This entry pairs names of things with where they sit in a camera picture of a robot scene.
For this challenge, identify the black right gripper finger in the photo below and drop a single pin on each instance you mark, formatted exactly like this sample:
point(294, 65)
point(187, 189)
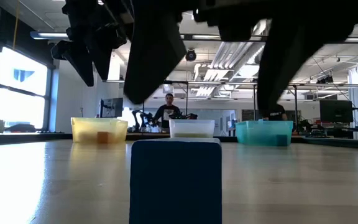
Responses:
point(284, 62)
point(154, 62)

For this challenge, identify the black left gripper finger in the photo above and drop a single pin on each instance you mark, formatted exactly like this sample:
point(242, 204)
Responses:
point(79, 65)
point(102, 59)

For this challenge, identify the red long rectangular block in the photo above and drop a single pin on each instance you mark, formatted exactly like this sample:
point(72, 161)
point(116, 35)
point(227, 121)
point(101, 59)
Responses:
point(103, 137)

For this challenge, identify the blue cylinder block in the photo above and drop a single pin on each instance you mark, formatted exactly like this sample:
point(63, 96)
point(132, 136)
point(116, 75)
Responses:
point(281, 140)

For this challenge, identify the green arch block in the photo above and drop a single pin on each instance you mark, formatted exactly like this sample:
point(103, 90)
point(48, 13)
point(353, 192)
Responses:
point(183, 135)

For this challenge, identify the black background robot arm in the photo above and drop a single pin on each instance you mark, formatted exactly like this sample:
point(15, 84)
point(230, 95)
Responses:
point(145, 118)

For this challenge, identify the long ceiling light bar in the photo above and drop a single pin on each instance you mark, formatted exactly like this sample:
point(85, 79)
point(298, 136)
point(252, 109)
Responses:
point(50, 35)

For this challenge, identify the black computer monitor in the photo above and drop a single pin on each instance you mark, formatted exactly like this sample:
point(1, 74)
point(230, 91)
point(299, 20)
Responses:
point(336, 111)
point(113, 107)

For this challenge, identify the person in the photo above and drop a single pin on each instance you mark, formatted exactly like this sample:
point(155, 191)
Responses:
point(167, 112)
point(278, 114)

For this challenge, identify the yellow translucent plastic bin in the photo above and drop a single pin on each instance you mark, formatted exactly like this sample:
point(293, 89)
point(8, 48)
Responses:
point(85, 127)

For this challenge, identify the large bright window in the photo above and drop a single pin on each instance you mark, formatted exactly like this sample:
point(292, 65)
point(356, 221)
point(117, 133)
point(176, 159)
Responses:
point(20, 87)

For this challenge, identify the clear plastic bin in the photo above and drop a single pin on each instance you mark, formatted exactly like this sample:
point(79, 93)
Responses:
point(191, 126)

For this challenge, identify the teal translucent plastic bin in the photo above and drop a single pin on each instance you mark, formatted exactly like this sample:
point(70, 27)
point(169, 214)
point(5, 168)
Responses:
point(256, 132)

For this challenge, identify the blue long rectangular block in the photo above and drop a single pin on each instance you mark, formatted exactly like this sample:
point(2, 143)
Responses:
point(176, 183)

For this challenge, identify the black ceiling camera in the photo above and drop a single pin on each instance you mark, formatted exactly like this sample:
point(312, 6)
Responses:
point(190, 55)

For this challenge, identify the silver ventilation duct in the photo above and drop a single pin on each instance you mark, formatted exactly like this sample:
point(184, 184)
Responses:
point(235, 56)

